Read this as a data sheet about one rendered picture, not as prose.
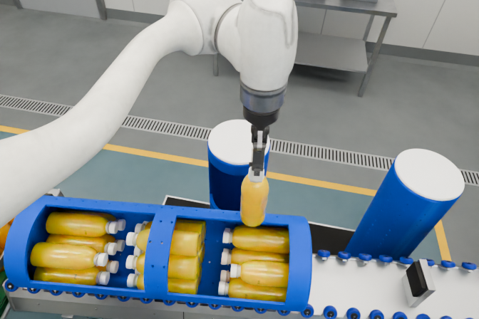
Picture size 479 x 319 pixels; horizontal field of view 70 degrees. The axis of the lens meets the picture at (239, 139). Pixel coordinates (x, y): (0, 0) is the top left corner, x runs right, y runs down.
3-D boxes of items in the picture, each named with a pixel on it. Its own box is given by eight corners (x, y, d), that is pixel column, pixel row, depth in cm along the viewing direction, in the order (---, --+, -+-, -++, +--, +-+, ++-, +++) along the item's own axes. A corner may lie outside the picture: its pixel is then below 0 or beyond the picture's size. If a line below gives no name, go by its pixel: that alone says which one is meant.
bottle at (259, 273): (296, 275, 109) (238, 270, 109) (299, 258, 106) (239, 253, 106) (299, 294, 102) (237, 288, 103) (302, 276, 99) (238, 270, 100)
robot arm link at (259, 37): (304, 77, 64) (254, 49, 71) (318, -6, 53) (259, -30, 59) (264, 102, 59) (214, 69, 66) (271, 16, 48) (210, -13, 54)
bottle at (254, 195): (269, 213, 100) (275, 174, 87) (254, 230, 96) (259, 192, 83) (250, 200, 103) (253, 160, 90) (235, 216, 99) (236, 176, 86)
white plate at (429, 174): (479, 182, 142) (477, 184, 143) (423, 140, 158) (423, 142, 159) (435, 210, 131) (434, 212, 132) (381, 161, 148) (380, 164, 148)
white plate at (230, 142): (217, 114, 165) (217, 117, 166) (200, 157, 146) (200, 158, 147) (274, 124, 162) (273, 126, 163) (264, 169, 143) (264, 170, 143)
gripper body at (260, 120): (281, 115, 65) (276, 148, 72) (280, 87, 71) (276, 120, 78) (241, 113, 66) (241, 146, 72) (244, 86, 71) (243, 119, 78)
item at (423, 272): (415, 307, 117) (436, 290, 105) (404, 306, 117) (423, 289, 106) (408, 278, 124) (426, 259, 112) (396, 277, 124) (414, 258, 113)
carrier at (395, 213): (400, 273, 205) (366, 235, 222) (479, 184, 143) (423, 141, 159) (366, 297, 194) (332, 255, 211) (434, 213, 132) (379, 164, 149)
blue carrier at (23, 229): (297, 321, 111) (316, 297, 89) (33, 297, 113) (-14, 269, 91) (295, 237, 129) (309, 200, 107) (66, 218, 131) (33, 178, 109)
